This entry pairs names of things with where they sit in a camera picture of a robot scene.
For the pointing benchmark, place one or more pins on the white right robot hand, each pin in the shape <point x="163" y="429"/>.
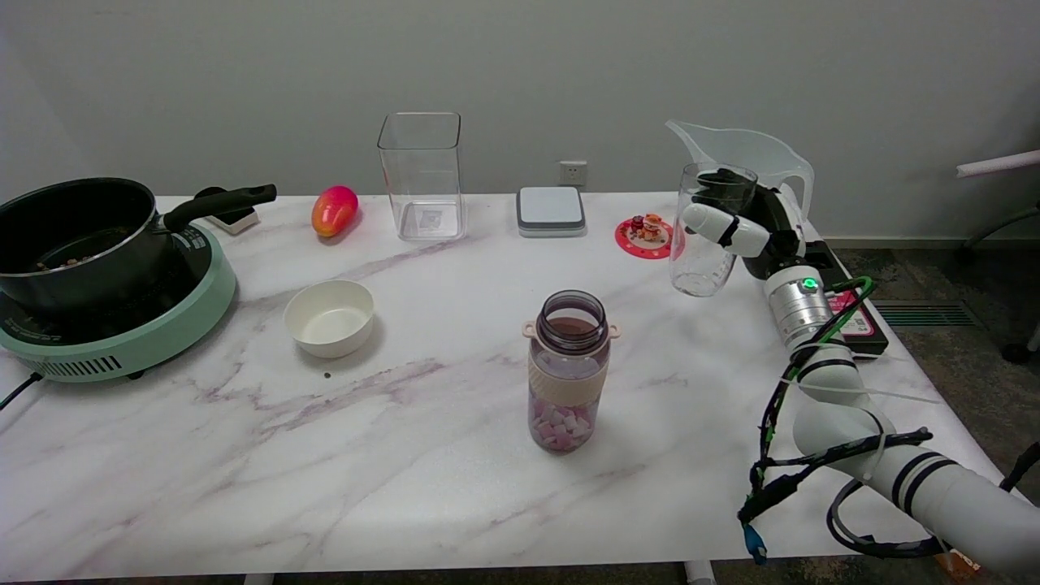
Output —
<point x="727" y="230"/>

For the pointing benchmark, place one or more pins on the small clear measuring cup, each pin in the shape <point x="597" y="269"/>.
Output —
<point x="699" y="268"/>

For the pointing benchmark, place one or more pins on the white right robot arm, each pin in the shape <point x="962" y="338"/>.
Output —
<point x="821" y="422"/>

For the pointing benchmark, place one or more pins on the large clear plastic pitcher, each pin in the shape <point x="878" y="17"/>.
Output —
<point x="747" y="150"/>

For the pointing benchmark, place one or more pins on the red coaster with figurines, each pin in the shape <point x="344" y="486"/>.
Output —
<point x="642" y="244"/>

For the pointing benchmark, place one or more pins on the black box pink label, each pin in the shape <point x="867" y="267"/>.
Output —
<point x="861" y="325"/>

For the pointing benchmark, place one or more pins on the grey white kitchen scale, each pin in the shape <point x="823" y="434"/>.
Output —
<point x="551" y="210"/>

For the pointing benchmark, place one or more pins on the floor vent grille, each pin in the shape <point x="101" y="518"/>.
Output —
<point x="926" y="313"/>

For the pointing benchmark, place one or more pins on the bottle with pink candies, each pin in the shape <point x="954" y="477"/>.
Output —
<point x="567" y="382"/>

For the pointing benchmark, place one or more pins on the white pipe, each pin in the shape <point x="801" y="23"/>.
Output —
<point x="999" y="162"/>

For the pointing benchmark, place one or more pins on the clear square container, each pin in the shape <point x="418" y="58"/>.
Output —
<point x="422" y="187"/>

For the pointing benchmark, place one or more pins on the white table leg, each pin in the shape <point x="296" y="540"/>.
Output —
<point x="258" y="579"/>
<point x="699" y="573"/>

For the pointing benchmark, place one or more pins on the red orange mango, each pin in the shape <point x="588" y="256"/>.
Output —
<point x="333" y="211"/>

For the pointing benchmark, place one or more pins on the white bowl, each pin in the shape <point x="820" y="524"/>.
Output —
<point x="329" y="321"/>

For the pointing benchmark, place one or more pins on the small white black device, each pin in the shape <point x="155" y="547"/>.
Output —
<point x="236" y="221"/>

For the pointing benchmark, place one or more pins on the green induction cooker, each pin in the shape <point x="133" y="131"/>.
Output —
<point x="162" y="333"/>

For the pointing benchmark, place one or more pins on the black saucepan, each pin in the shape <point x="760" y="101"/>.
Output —
<point x="81" y="244"/>

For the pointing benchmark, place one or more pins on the white wall socket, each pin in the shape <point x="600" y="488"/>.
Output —
<point x="573" y="172"/>

